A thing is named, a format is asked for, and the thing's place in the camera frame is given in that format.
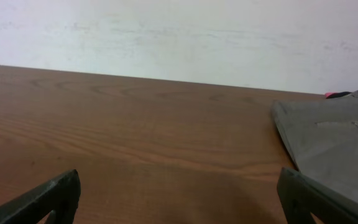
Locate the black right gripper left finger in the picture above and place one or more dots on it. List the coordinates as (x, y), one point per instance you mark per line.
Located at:
(56, 200)

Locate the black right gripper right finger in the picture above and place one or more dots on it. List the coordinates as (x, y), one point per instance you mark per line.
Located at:
(303, 198)

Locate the grey shorts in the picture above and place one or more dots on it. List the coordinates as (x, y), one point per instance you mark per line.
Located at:
(321, 138)

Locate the black garment with pink tag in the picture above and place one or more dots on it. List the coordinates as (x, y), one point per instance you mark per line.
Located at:
(337, 95)

